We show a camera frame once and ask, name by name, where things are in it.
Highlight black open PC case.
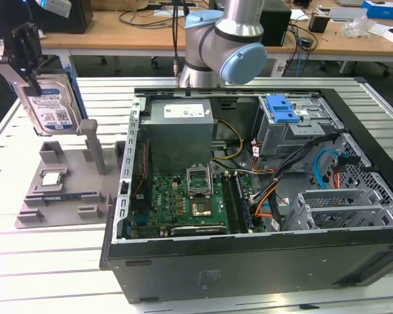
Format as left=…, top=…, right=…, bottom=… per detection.
left=99, top=85, right=393, bottom=305

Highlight large black box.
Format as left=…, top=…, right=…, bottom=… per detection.
left=29, top=0, right=94, bottom=35

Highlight blue data wire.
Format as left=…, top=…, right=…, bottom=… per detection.
left=312, top=147, right=341, bottom=190

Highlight green motherboard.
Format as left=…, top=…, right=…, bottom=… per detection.
left=130, top=173, right=266, bottom=238

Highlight black sleeved wire bundle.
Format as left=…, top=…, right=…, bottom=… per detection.
left=269, top=133, right=344, bottom=230

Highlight long wooden desk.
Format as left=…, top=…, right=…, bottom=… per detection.
left=0, top=0, right=393, bottom=78

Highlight flat grey box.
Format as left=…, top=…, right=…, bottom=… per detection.
left=328, top=7, right=369, bottom=22

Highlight multicolour power wires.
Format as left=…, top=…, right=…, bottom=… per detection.
left=248, top=181, right=283, bottom=219

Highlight blue cardboard box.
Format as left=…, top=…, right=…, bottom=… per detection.
left=361, top=0, right=393, bottom=19

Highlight grey metal disk bay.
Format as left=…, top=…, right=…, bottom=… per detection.
left=282, top=188, right=393, bottom=232

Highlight black RAM slot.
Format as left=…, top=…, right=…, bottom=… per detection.
left=221, top=174, right=240, bottom=234

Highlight RAM stick in slot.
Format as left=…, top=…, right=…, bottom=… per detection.
left=234, top=173, right=253, bottom=232

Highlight brown cardboard sheet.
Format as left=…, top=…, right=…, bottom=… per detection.
left=93, top=0, right=151, bottom=12

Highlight grey power supply unit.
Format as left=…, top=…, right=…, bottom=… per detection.
left=140, top=99, right=219, bottom=176

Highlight orange data wire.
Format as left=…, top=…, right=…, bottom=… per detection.
left=330, top=165, right=342, bottom=190

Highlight black graphics card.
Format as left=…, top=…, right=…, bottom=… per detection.
left=170, top=224, right=229, bottom=237

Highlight blue plastic cage latch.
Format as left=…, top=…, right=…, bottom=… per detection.
left=265, top=94, right=303, bottom=124

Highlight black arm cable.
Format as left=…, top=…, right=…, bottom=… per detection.
left=171, top=0, right=183, bottom=78

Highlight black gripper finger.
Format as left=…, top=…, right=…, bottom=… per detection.
left=11, top=23, right=43, bottom=97

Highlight grey metal drive cage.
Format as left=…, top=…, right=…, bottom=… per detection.
left=252, top=94, right=344, bottom=158

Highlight CPU socket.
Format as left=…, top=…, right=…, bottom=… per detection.
left=191, top=200, right=214, bottom=218

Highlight flat white keyboard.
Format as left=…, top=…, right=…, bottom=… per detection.
left=154, top=9, right=189, bottom=18

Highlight yellow power wires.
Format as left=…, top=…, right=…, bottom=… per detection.
left=210, top=119, right=244, bottom=162

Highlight hard disk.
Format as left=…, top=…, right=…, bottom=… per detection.
left=0, top=52, right=88, bottom=137

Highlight clear plastic bag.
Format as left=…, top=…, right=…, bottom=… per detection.
left=341, top=15, right=371, bottom=39

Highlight small black box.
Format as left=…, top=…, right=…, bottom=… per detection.
left=308, top=14, right=331, bottom=33

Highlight black tower on desk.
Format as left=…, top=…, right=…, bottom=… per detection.
left=260, top=6, right=293, bottom=47

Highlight silver CPU chip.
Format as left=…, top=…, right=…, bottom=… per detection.
left=40, top=171, right=65, bottom=188

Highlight dark RAM stick on rack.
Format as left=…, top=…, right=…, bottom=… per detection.
left=43, top=193, right=84, bottom=201

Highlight locking lever wire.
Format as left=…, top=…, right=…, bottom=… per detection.
left=208, top=162, right=216, bottom=196

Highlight metal socket cover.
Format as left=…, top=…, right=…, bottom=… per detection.
left=185, top=166, right=214, bottom=197

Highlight grey plastic parts rack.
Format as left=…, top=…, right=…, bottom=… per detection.
left=14, top=119, right=127, bottom=232

